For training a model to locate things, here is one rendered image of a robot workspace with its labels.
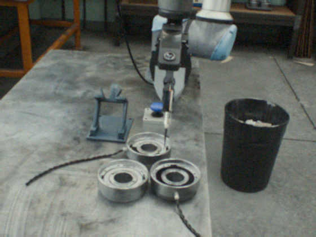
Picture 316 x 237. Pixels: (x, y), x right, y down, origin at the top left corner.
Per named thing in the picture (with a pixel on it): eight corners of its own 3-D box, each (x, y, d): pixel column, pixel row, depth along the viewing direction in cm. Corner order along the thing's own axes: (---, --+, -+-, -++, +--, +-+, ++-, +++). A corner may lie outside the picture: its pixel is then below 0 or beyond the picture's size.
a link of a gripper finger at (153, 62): (167, 81, 94) (173, 46, 90) (166, 84, 93) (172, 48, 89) (148, 78, 94) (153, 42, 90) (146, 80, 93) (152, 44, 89)
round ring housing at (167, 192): (149, 172, 90) (149, 157, 88) (195, 174, 90) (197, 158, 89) (149, 203, 81) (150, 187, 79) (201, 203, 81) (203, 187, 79)
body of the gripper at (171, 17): (188, 56, 97) (193, 6, 91) (187, 69, 89) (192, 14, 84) (157, 54, 98) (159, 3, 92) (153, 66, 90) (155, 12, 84)
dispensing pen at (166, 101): (157, 146, 91) (165, 74, 93) (158, 148, 96) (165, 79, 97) (167, 147, 91) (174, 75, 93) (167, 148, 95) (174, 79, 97)
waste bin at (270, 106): (279, 199, 212) (297, 128, 192) (216, 194, 213) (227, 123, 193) (268, 163, 242) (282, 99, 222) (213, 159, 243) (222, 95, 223)
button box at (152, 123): (169, 137, 104) (170, 120, 102) (142, 135, 105) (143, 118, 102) (170, 122, 112) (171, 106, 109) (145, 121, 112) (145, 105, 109)
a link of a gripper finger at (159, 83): (165, 92, 100) (171, 57, 96) (162, 102, 95) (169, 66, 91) (153, 90, 100) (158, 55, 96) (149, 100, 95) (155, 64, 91)
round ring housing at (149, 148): (171, 148, 100) (172, 134, 98) (169, 172, 90) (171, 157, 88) (129, 144, 100) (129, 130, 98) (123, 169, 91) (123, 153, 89)
